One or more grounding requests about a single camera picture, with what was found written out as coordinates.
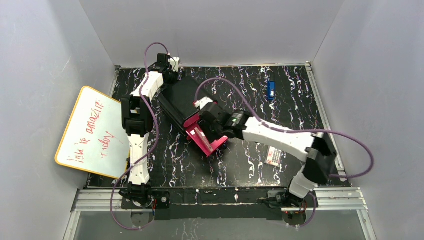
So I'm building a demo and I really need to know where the pink lip gloss tube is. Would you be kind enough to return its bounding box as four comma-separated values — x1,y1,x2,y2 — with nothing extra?
194,127,213,151

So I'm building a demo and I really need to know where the pink drawer tray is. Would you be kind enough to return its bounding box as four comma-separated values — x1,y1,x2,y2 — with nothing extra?
183,113,229,157

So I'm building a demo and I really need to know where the clear false eyelash case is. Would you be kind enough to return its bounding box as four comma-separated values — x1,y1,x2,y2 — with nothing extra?
265,146,282,167

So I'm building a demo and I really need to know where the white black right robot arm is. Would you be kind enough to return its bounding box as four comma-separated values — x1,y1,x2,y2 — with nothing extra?
193,97,337,207

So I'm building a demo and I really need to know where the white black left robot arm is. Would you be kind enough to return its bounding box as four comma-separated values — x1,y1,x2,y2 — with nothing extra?
119,53,181,208

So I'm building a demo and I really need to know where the black makeup drawer box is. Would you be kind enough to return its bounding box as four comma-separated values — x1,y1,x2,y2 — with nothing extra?
158,76,200,137

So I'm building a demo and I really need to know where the blue small bottle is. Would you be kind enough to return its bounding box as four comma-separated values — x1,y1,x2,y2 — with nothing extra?
267,80,276,101

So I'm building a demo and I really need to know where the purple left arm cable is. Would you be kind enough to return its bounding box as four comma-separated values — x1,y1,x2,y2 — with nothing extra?
109,42,170,231

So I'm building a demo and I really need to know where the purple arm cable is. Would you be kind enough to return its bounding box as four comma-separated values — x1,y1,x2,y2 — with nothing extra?
194,77,375,229
109,42,170,231

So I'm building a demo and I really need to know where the white board yellow frame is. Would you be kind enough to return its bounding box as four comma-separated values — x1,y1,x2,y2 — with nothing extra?
55,86,130,179

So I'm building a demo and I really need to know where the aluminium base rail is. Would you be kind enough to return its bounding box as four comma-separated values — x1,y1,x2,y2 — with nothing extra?
71,187,369,221

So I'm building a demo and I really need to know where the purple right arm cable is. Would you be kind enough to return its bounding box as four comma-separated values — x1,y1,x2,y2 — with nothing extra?
194,77,375,229

